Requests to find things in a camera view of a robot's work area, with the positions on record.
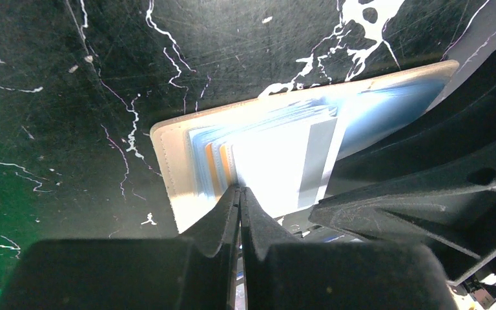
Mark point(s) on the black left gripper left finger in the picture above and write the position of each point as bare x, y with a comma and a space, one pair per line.
195, 270

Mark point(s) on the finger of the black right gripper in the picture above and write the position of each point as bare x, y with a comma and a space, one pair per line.
432, 182

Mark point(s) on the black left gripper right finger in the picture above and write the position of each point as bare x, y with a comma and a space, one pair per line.
283, 272

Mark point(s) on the orange credit card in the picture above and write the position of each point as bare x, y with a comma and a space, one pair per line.
221, 172

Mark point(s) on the white credit card grey stripe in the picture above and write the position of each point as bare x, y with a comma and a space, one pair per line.
288, 167

